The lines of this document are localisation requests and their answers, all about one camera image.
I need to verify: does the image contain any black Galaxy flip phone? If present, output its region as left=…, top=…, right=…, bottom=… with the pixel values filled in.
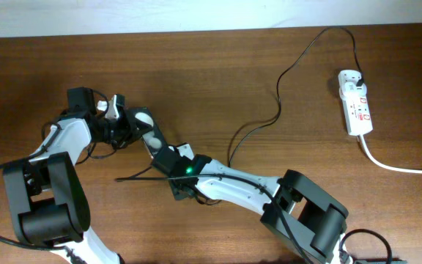
left=133, top=107, right=168, bottom=158

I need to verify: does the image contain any black USB charger cable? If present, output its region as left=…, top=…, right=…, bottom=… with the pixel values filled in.
left=227, top=26, right=366, bottom=168

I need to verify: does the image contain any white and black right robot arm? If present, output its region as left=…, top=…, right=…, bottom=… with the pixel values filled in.
left=152, top=145, right=349, bottom=263

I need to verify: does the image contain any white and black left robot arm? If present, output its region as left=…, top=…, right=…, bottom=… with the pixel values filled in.
left=3, top=87, right=154, bottom=263

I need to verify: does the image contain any white USB charger adapter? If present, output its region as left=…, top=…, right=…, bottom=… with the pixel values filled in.
left=341, top=81, right=367, bottom=100

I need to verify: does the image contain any white power strip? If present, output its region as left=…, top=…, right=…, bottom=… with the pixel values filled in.
left=338, top=70, right=373, bottom=136

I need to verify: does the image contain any white power strip cord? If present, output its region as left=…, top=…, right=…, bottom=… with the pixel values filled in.
left=357, top=134, right=422, bottom=178

